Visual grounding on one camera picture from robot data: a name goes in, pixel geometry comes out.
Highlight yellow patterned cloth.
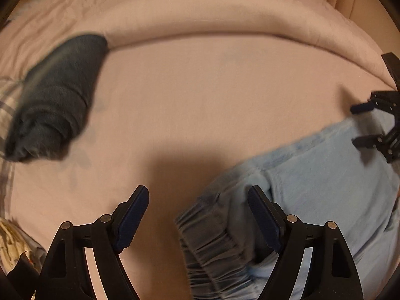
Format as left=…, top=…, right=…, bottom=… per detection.
left=0, top=218, right=47, bottom=274

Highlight light blue denim pants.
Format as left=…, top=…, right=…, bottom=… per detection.
left=175, top=110, right=399, bottom=299

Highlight pink bed sheet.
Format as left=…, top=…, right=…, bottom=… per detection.
left=10, top=34, right=387, bottom=299

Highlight dark folded garment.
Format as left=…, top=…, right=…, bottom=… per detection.
left=4, top=34, right=109, bottom=162

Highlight pink rolled duvet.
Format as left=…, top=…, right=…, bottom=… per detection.
left=1, top=0, right=393, bottom=85

